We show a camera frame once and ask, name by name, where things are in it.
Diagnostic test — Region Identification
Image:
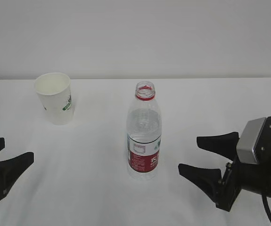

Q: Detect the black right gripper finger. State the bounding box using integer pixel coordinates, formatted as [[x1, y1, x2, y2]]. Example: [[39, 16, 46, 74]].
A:
[[196, 132, 239, 161], [178, 163, 222, 207]]

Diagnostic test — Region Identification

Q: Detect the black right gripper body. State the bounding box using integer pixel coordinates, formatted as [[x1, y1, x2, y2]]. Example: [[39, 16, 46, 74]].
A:
[[222, 116, 271, 211]]

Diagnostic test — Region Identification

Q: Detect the white paper cup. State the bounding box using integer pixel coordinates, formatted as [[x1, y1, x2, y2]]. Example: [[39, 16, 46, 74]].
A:
[[34, 73, 74, 125]]

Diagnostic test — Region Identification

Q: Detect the Nongfu Spring water bottle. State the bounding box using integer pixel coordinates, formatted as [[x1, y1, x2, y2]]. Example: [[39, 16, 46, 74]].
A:
[[126, 81, 162, 180]]

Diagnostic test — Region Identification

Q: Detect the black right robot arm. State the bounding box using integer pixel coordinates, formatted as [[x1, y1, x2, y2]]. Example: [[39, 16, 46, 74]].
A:
[[178, 116, 271, 211]]

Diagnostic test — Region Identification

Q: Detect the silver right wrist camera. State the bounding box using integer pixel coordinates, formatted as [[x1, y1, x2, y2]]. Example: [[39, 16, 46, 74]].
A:
[[236, 117, 266, 164]]

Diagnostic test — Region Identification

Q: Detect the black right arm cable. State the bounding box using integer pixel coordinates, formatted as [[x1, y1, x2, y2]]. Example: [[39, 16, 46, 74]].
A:
[[260, 186, 271, 226]]

